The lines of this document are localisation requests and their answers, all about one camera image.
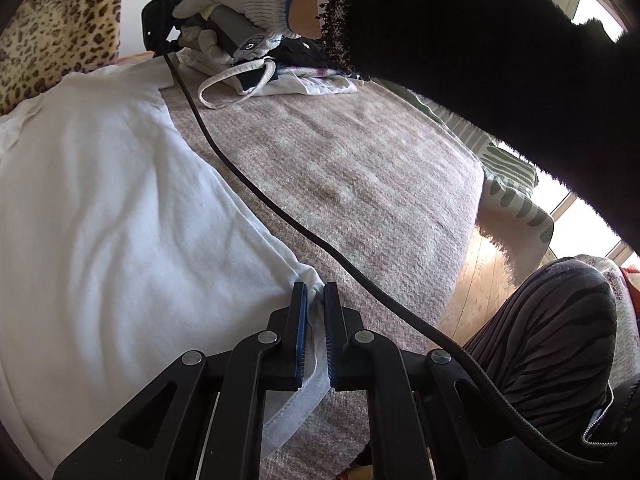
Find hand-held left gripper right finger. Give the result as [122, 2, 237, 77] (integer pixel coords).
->
[322, 281, 591, 480]

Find green striped white cloth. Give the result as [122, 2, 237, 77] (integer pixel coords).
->
[395, 82, 556, 273]

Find black cloth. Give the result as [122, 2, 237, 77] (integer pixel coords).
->
[272, 39, 353, 72]

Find black braided cable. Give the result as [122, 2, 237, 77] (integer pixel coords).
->
[160, 40, 616, 480]

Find window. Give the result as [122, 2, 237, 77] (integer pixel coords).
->
[547, 0, 640, 268]

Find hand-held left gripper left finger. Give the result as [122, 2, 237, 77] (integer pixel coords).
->
[52, 281, 308, 480]

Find white shirt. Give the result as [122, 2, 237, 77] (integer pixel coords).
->
[0, 60, 341, 461]

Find leopard print pillow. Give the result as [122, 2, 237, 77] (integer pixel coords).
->
[0, 0, 126, 116]

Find person's right forearm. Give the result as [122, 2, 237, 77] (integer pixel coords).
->
[287, 0, 640, 261]

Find floral fabric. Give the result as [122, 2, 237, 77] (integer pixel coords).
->
[575, 255, 640, 386]

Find white printed cloth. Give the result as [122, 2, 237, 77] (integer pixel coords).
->
[270, 66, 360, 100]

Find pink plaid blanket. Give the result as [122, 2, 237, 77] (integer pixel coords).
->
[0, 55, 486, 480]

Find person's striped pants leg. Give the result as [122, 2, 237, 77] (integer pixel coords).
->
[462, 257, 618, 456]

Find black zippered jacket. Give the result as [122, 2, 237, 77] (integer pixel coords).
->
[580, 380, 640, 463]

